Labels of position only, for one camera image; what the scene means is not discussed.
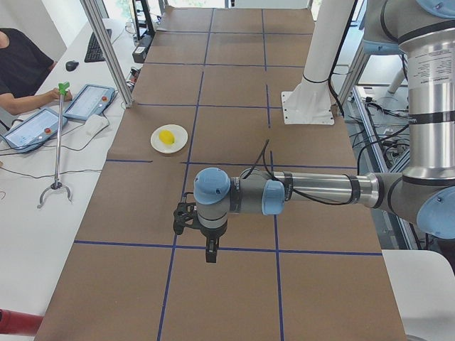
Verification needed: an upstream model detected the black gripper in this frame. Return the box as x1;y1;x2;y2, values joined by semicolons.
200;222;228;264

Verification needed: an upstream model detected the yellow lemon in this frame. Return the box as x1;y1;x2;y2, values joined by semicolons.
159;130;175;146

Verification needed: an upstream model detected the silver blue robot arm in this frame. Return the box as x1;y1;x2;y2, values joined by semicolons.
193;1;454;263

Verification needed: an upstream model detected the white plate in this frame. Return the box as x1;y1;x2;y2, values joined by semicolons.
150;124;188;153

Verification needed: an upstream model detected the brown paper table cover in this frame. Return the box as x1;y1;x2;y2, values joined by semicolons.
37;9;405;340

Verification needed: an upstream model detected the white cloth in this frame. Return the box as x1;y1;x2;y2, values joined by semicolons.
84;115;109;136

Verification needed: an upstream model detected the blue teach pendant far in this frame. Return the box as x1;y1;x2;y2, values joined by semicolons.
63;84;115;121

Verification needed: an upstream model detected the blue teach pendant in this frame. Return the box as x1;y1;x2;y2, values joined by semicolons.
1;107;59;153
63;84;115;121

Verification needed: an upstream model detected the black box device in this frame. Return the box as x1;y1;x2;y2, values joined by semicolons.
132;35;153;64

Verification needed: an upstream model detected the blue teach pendant near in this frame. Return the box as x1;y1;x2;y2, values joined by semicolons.
1;107;59;153

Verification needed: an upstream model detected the red cylinder object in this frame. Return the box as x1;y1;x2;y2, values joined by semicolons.
0;309;43;337

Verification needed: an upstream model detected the white chair corner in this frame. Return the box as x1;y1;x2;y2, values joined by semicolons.
382;249;454;340

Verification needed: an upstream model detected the black keyboard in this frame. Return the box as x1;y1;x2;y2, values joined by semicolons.
84;33;105;63

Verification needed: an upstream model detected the black computer mouse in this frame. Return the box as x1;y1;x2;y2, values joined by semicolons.
65;60;79;72

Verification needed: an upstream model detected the person in black shirt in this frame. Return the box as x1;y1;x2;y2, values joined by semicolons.
1;28;60;115

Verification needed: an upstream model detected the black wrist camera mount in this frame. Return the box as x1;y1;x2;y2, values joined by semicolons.
173;202;201;235

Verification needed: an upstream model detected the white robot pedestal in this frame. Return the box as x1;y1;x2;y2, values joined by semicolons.
282;0;356;125

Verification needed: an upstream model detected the reacher grabber tool green handle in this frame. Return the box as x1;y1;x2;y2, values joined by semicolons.
37;82;71;209

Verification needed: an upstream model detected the aluminium frame post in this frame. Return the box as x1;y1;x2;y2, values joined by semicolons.
80;0;133;108

